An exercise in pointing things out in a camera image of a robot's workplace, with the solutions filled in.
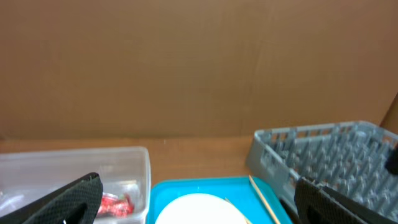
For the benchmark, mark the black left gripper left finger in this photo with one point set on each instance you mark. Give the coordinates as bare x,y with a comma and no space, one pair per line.
77,203

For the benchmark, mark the large white plate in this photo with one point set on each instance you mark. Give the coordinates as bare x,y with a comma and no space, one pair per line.
199,208

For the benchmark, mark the wooden chopstick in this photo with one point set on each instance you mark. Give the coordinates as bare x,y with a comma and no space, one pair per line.
264,200
246,219

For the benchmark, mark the grey dish rack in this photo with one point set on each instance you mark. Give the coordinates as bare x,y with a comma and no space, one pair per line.
349,157

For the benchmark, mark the teal plastic tray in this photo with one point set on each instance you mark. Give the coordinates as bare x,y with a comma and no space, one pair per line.
237,190

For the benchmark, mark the clear plastic bin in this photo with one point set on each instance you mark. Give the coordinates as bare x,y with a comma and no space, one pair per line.
28,176

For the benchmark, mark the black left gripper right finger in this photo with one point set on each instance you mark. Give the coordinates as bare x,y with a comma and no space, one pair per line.
317,204

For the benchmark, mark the red snack wrapper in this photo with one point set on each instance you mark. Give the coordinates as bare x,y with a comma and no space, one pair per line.
115,206

